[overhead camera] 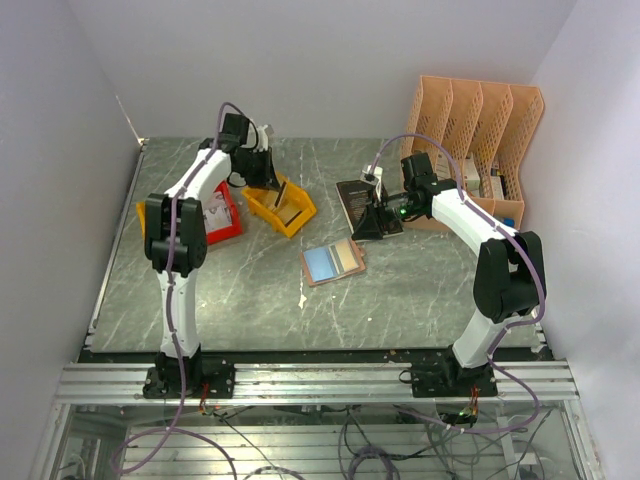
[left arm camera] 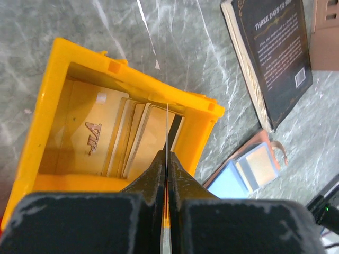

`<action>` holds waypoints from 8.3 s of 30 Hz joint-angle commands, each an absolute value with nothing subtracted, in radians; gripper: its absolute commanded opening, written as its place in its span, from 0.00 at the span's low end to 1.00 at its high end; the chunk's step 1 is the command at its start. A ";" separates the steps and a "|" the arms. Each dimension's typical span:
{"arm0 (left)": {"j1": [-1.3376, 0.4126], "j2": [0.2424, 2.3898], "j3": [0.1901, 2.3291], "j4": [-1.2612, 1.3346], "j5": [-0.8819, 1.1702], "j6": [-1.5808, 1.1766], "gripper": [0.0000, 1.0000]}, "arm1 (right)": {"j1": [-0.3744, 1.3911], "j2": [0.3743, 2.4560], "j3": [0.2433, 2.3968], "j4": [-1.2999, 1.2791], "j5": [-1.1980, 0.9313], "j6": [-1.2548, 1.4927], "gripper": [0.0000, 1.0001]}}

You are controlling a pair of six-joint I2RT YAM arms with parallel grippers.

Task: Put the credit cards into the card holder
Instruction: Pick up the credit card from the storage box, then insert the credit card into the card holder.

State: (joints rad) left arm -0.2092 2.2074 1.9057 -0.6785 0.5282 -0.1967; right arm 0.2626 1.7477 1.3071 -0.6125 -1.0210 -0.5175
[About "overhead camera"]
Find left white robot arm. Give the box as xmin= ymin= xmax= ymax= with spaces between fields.
xmin=143 ymin=113 xmax=280 ymax=399

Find black book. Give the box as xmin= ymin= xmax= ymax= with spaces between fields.
xmin=336 ymin=180 xmax=403 ymax=240

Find yellow bin with cards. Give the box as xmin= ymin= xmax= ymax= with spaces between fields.
xmin=242 ymin=172 xmax=317 ymax=238

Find yellow bin left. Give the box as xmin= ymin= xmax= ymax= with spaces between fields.
xmin=136 ymin=201 xmax=146 ymax=238

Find aluminium frame rail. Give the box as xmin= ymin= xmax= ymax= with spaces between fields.
xmin=54 ymin=361 xmax=579 ymax=406

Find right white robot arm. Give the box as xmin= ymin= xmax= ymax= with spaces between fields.
xmin=352 ymin=153 xmax=546 ymax=396

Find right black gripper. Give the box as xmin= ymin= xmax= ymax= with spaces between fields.
xmin=352 ymin=186 xmax=422 ymax=240

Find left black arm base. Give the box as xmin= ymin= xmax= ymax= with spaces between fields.
xmin=142 ymin=349 xmax=236 ymax=399

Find red bin with cards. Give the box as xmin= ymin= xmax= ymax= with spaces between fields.
xmin=203 ymin=181 xmax=243 ymax=246

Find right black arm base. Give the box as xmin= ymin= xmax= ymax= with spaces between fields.
xmin=398 ymin=362 xmax=498 ymax=398

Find tangled floor cables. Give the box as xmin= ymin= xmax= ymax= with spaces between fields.
xmin=199 ymin=399 xmax=551 ymax=480

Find peach file organizer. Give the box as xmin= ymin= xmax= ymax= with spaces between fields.
xmin=400 ymin=75 xmax=544 ymax=229

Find pink leather card holder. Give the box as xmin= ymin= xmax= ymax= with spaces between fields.
xmin=300 ymin=238 xmax=366 ymax=287

